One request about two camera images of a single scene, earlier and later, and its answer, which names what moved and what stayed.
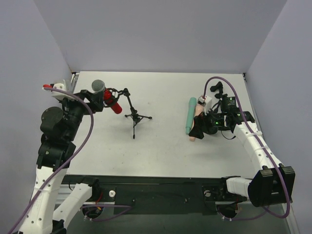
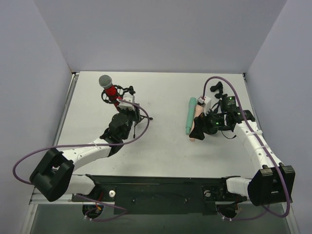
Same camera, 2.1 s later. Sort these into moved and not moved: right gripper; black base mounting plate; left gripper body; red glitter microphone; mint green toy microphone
Moved: left gripper body; red glitter microphone
Not moved: black base mounting plate; mint green toy microphone; right gripper
